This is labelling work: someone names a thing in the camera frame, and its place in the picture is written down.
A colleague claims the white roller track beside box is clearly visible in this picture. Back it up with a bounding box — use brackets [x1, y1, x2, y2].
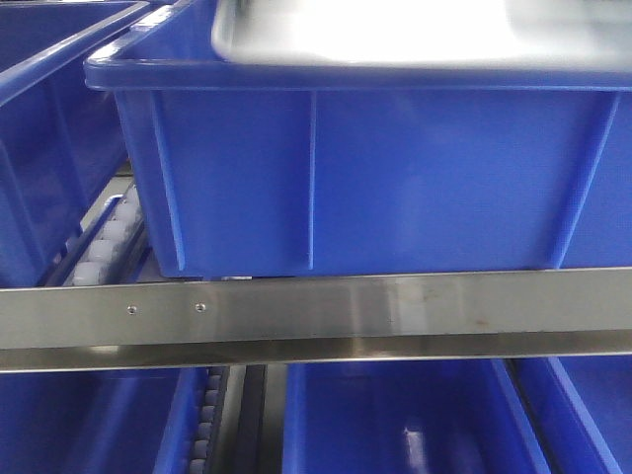
[39, 185, 144, 287]

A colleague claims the shelf blue bin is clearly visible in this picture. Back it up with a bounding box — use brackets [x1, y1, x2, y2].
[282, 359, 551, 473]
[513, 355, 631, 473]
[1, 368, 207, 473]

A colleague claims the small silver tray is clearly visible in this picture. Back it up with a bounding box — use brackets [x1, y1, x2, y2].
[210, 1, 631, 73]

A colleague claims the target blue plastic box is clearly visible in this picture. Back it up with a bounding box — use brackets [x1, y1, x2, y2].
[84, 1, 631, 279]

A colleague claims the lower shelf left blue bin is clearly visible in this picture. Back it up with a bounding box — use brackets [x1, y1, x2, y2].
[1, 368, 207, 473]

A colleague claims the lower shelf right blue bin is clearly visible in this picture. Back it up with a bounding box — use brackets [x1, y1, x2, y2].
[513, 355, 631, 473]

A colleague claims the lower shelf roller track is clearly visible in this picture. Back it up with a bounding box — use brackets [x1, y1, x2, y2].
[187, 366, 230, 473]

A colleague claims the lower shelf middle blue bin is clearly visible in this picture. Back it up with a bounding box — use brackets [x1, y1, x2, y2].
[282, 359, 551, 473]

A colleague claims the steel front shelf rail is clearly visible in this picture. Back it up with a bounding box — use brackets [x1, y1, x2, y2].
[1, 268, 631, 372]

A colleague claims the blue bin left neighbour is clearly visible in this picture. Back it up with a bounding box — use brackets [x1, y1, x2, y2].
[1, 1, 150, 287]

